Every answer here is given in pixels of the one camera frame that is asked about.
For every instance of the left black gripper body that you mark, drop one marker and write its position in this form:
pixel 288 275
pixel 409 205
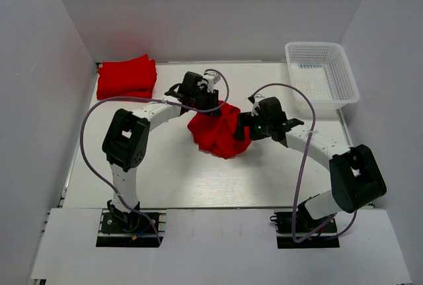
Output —
pixel 203 100

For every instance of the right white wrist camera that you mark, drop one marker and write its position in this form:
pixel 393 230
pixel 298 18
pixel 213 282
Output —
pixel 255 99

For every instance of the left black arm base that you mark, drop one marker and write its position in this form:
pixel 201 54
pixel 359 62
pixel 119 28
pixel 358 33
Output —
pixel 130 230

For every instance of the folded red t shirt stack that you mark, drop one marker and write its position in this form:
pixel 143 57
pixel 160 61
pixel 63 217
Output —
pixel 131 78

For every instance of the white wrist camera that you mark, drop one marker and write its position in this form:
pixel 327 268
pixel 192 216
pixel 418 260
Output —
pixel 211 78
pixel 255 99

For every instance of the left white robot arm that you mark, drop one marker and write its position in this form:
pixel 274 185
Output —
pixel 125 143

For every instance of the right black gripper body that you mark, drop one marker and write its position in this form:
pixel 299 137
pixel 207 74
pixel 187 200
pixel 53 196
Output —
pixel 262 126

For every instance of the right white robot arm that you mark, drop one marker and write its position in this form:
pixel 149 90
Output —
pixel 355 178

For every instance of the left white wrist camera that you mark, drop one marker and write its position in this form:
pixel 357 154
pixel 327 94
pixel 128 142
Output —
pixel 211 78

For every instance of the white plastic basket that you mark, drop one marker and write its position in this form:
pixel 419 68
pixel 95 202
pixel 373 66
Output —
pixel 321 71

